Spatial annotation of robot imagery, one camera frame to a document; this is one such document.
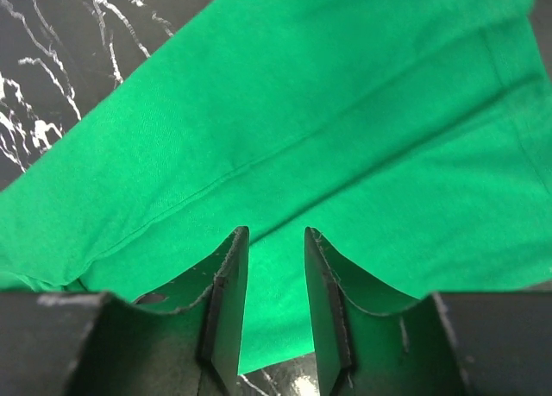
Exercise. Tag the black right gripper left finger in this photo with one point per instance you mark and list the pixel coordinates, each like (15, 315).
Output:
(183, 338)

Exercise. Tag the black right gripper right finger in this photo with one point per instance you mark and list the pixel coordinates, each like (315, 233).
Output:
(371, 339)

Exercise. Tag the green t shirt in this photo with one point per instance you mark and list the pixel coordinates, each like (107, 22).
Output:
(414, 134)

